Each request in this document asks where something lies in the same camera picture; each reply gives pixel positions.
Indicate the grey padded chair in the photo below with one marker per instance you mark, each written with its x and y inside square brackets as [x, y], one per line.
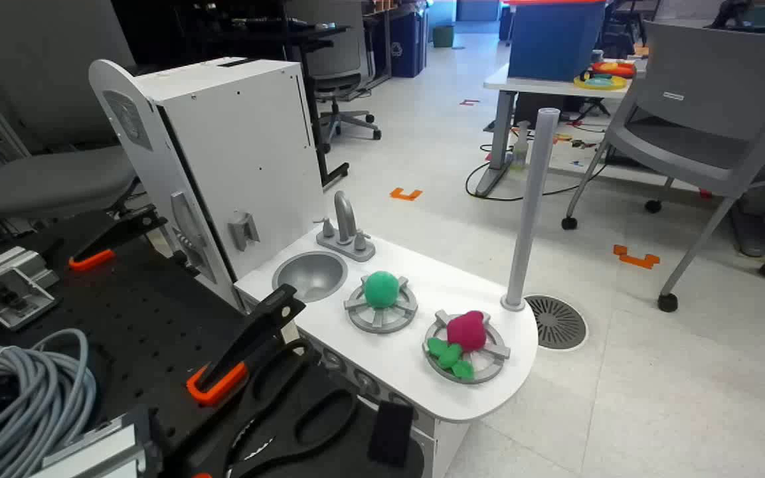
[53, 182]

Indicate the silver toy sink bowl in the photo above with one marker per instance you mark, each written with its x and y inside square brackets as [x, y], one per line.
[312, 271]

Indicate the round metal floor drain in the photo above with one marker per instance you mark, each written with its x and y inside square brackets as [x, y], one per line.
[559, 321]

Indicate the blue recycling bin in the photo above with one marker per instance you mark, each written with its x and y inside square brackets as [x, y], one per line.
[408, 43]

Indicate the dark office swivel chair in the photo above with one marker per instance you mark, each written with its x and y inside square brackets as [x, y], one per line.
[343, 62]

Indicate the white labelled box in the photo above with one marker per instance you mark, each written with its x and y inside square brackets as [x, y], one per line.
[100, 452]

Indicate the colourful toys pile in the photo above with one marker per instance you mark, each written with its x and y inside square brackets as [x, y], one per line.
[610, 74]

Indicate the blue storage bin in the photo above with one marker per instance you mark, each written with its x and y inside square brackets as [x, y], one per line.
[557, 40]

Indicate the silver toy stove burner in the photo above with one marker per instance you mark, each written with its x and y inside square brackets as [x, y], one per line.
[372, 317]
[494, 353]

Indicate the purple plushy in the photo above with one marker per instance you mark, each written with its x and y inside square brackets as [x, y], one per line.
[465, 328]

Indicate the green ball plushy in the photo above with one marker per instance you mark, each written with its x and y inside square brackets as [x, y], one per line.
[381, 288]

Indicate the white table grey legs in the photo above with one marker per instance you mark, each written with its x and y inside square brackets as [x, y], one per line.
[523, 89]

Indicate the silver toy faucet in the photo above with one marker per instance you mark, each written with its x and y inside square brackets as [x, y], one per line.
[343, 227]

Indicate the white toy kitchen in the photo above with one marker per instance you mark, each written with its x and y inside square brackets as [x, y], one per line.
[250, 159]

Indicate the silver bracket plate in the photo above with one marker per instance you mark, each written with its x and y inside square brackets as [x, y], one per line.
[11, 297]

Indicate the grey plastic chair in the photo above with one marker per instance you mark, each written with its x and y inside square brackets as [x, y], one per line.
[709, 97]

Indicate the grey toy kitchen pole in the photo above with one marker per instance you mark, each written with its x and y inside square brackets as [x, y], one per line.
[530, 195]

